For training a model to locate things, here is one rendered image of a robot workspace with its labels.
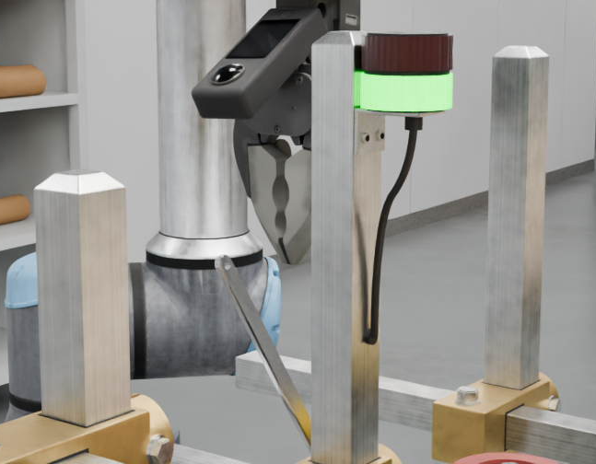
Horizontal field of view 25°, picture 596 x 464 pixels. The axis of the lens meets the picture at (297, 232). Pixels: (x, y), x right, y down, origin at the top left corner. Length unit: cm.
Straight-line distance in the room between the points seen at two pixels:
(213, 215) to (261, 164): 66
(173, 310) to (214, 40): 33
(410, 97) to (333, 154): 8
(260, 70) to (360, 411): 25
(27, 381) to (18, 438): 97
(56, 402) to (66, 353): 3
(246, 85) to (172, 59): 74
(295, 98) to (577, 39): 772
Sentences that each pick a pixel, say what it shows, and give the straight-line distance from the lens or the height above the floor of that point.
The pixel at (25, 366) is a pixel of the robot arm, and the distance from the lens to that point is 169.
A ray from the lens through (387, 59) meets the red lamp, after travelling 86.
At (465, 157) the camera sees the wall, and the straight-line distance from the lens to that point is 726.
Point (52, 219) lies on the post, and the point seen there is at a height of 108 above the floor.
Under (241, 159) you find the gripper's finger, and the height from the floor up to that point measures 107.
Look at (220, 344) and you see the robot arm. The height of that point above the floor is 76.
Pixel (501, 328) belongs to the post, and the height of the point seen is 92.
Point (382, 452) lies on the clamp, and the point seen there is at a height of 87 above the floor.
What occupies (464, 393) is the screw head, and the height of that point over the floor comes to 88.
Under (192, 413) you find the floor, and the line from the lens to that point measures 388.
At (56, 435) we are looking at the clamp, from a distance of 72.
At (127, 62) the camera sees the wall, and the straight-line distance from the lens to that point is 484.
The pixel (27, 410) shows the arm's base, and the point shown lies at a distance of 170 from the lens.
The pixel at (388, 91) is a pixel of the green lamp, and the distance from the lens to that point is 86.
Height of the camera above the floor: 120
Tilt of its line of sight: 10 degrees down
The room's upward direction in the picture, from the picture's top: straight up
